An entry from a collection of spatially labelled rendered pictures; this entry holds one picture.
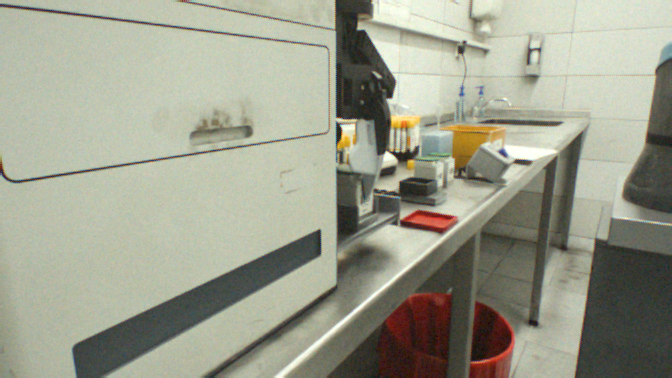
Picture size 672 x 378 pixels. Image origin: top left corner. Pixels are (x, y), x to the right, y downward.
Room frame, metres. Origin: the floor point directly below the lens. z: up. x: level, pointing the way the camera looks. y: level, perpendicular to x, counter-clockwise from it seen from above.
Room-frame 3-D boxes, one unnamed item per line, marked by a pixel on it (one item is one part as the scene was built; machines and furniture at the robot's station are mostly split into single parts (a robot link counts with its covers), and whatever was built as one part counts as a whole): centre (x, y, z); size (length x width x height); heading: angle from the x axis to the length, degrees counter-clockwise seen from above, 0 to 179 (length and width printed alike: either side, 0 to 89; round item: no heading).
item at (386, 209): (0.48, 0.00, 0.92); 0.21 x 0.07 x 0.05; 146
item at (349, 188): (0.50, -0.01, 0.95); 0.05 x 0.04 x 0.06; 56
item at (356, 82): (0.48, 0.00, 1.10); 0.09 x 0.08 x 0.12; 146
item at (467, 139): (1.09, -0.34, 0.92); 0.13 x 0.13 x 0.10; 53
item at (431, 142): (0.97, -0.23, 0.92); 0.10 x 0.07 x 0.10; 148
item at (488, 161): (0.92, -0.32, 0.92); 0.13 x 0.07 x 0.08; 56
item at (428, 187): (0.76, -0.15, 0.89); 0.09 x 0.05 x 0.04; 55
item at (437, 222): (0.62, -0.14, 0.88); 0.07 x 0.07 x 0.01; 56
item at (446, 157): (0.88, -0.21, 0.91); 0.05 x 0.04 x 0.07; 56
